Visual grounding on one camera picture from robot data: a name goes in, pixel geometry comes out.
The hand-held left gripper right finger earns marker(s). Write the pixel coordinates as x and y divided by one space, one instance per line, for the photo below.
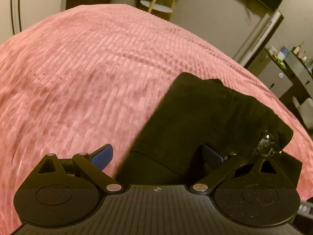
212 155

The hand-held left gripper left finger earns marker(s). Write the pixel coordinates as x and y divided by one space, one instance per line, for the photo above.
104 155

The black pants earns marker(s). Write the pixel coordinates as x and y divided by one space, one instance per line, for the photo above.
195 117

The grey drawer cabinet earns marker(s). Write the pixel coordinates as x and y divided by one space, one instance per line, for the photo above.
276 78

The grey vanity dresser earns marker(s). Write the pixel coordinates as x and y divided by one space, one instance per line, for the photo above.
303 78

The green leafy item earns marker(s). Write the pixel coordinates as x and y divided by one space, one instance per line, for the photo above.
280 62

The pink ribbed blanket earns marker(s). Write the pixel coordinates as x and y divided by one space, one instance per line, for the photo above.
73 78

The blue box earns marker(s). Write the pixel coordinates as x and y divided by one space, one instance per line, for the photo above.
283 52

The white cosmetic bottle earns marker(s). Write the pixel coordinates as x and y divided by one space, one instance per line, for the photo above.
297 49

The white tower air conditioner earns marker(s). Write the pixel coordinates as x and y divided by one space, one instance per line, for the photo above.
259 36

